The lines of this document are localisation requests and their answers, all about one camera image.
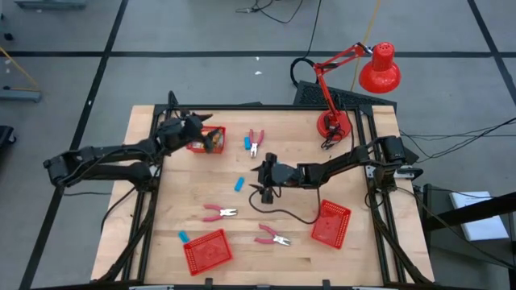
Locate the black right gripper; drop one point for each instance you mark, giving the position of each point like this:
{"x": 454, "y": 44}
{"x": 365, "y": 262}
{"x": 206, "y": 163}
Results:
{"x": 280, "y": 175}

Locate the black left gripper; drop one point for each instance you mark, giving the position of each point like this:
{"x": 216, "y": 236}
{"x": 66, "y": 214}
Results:
{"x": 179, "y": 133}

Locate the blue eraser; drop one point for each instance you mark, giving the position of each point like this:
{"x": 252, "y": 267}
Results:
{"x": 247, "y": 143}
{"x": 239, "y": 184}
{"x": 184, "y": 236}

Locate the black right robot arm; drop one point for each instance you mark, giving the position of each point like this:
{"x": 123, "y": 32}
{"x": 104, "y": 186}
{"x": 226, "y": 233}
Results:
{"x": 334, "y": 165}

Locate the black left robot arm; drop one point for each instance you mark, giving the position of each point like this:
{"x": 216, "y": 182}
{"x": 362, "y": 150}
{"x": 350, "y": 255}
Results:
{"x": 101, "y": 171}

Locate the red plastic basket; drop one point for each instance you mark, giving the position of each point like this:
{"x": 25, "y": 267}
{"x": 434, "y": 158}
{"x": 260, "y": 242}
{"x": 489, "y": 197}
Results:
{"x": 331, "y": 224}
{"x": 207, "y": 253}
{"x": 192, "y": 150}

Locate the black perforated panel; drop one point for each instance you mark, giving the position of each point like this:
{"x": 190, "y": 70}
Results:
{"x": 354, "y": 98}

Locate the red desk lamp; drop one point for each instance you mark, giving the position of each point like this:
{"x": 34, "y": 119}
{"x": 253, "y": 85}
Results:
{"x": 379, "y": 74}

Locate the grey metal floor base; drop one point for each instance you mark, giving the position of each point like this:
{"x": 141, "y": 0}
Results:
{"x": 48, "y": 4}
{"x": 20, "y": 96}

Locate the black metal beam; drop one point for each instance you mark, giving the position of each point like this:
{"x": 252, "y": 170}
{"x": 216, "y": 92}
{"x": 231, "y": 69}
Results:
{"x": 463, "y": 211}

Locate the white booklet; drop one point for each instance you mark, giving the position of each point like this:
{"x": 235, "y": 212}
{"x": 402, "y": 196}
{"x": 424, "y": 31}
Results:
{"x": 483, "y": 229}

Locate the black aluminium table frame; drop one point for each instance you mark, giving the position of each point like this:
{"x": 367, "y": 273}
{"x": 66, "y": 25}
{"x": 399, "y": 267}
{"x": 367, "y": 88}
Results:
{"x": 262, "y": 107}

